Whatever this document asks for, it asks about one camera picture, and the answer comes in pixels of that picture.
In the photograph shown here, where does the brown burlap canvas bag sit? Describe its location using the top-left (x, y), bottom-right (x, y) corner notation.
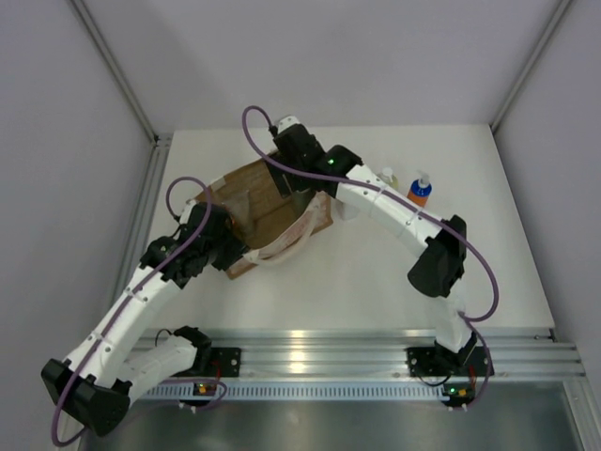
top-left (208, 159), bottom-right (332, 280)

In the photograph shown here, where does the yellow-green pump soap bottle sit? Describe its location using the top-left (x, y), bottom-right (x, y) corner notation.
top-left (378, 167), bottom-right (398, 191)

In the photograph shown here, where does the orange blue pump bottle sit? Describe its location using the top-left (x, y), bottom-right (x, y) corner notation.
top-left (407, 171), bottom-right (432, 208)

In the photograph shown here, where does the green dish soap red cap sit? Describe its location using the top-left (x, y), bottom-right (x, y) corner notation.
top-left (226, 214), bottom-right (236, 233)

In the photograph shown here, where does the grey bottle beige pump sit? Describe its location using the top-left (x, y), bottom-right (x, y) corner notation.
top-left (291, 189), bottom-right (314, 216)

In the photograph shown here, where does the translucent grey squeeze tube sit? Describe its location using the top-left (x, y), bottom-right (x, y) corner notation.
top-left (222, 190), bottom-right (254, 236)

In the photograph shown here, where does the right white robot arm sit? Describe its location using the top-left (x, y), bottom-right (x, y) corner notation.
top-left (269, 116), bottom-right (477, 377)

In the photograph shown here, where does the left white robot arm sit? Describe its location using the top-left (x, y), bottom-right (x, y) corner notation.
top-left (41, 201), bottom-right (246, 437)

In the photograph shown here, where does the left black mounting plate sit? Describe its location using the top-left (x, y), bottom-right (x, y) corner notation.
top-left (207, 347), bottom-right (242, 379)

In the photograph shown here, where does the black mounting plate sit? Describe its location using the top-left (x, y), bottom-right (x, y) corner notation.
top-left (207, 347), bottom-right (242, 379)
top-left (407, 346), bottom-right (491, 378)

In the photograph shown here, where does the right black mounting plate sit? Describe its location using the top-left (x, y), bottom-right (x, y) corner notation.
top-left (407, 346), bottom-right (491, 378)

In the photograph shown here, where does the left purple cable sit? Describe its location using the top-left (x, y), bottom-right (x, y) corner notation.
top-left (51, 176), bottom-right (215, 446)

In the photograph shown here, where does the left aluminium frame post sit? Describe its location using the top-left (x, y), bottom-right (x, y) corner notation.
top-left (68, 0), bottom-right (163, 147)

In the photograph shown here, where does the aluminium frame post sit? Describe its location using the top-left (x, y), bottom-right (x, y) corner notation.
top-left (68, 0), bottom-right (163, 147)
top-left (489, 0), bottom-right (578, 135)

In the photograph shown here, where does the slotted cable duct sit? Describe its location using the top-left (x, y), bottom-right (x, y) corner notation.
top-left (143, 381), bottom-right (449, 401)

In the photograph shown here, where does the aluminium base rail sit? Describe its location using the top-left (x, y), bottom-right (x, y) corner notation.
top-left (110, 326), bottom-right (586, 381)

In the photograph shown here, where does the right aluminium frame post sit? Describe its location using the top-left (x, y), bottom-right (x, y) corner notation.
top-left (489, 0), bottom-right (578, 135)

